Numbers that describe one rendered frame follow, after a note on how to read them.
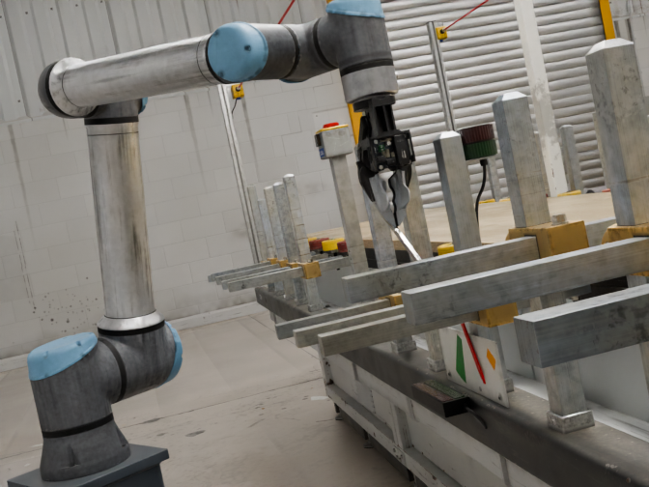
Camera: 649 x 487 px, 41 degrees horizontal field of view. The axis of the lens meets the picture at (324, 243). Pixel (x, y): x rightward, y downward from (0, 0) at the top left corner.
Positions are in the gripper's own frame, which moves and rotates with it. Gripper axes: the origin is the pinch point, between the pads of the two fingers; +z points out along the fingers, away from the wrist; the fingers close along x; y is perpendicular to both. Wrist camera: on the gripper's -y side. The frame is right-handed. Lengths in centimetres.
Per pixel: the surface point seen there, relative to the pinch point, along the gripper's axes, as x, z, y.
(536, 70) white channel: 104, -36, -144
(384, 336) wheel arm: -9.7, 16.3, 16.3
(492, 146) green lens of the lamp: 13.9, -8.3, 13.6
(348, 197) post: 8, -5, -63
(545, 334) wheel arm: -18, 6, 91
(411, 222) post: 6.7, 1.8, -12.4
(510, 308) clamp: 9.2, 16.0, 19.7
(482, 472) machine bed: 31, 73, -74
